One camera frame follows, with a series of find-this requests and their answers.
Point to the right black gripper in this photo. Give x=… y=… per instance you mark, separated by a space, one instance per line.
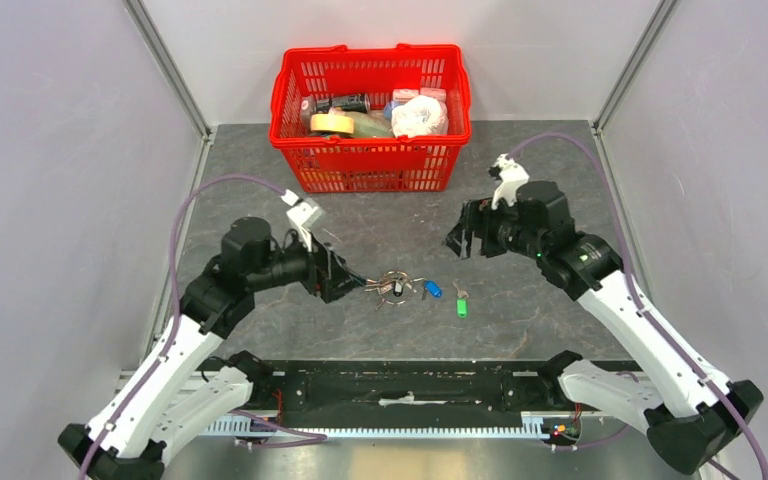
x=477 y=215

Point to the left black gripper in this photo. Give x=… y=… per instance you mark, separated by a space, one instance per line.
x=327 y=273

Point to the wire keyring with keys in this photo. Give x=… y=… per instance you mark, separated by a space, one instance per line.
x=395 y=288

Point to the key with blue tag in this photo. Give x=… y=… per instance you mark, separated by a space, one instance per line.
x=430 y=289

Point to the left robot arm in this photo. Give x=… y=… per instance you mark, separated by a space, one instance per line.
x=140 y=431

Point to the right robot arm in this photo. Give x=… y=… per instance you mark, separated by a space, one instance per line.
x=688 y=410

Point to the key with green tag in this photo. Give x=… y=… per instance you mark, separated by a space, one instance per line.
x=462 y=296

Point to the red plastic shopping basket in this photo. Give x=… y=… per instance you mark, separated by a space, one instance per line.
x=338 y=165

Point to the white crumpled plastic bag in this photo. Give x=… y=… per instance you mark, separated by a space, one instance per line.
x=420 y=116

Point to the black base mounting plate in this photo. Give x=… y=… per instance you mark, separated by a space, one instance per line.
x=404 y=394

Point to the pink box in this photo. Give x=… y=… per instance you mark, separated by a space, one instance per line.
x=435 y=93

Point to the yellow masking tape roll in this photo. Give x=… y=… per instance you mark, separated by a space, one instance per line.
x=332 y=124

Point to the black can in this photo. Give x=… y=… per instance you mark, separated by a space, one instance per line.
x=356 y=102

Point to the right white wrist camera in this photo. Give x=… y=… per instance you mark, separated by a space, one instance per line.
x=509 y=176

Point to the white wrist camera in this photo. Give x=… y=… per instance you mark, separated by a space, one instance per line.
x=509 y=176
x=303 y=213

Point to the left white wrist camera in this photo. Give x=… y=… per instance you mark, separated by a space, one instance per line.
x=303 y=213

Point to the white slotted cable duct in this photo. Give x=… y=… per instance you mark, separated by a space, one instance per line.
x=529 y=428

